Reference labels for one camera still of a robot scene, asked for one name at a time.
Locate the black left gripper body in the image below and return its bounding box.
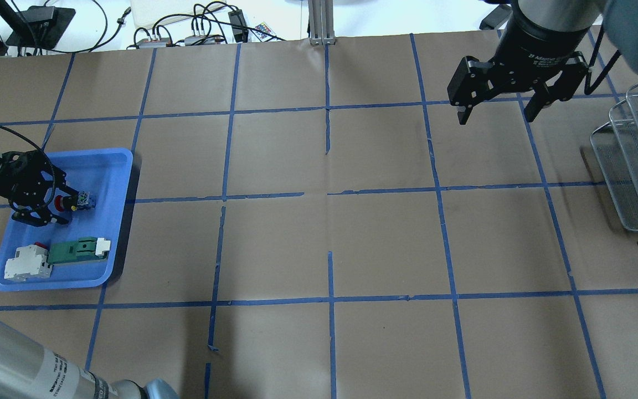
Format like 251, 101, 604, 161
0, 151, 54, 214

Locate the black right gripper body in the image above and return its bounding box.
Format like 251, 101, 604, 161
493, 8, 594, 89

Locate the red emergency stop button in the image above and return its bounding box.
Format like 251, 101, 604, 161
54, 191, 96, 212

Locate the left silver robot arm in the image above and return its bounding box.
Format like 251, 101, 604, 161
0, 146, 178, 398

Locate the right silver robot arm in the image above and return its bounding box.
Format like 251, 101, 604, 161
446, 1, 638, 125

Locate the white circuit breaker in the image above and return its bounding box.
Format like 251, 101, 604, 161
3, 243, 53, 282

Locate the blue plastic tray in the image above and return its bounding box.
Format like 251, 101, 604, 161
0, 147, 134, 292

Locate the green relay module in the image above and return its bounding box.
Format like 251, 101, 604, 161
47, 237, 112, 265

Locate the black monitor stand base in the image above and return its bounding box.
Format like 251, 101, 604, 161
0, 1, 76, 50

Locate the grey usb hub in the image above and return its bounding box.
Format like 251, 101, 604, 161
131, 34, 227, 49

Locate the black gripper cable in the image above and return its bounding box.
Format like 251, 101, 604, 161
0, 120, 56, 206

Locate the aluminium frame post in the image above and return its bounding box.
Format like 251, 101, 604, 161
308, 0, 336, 46

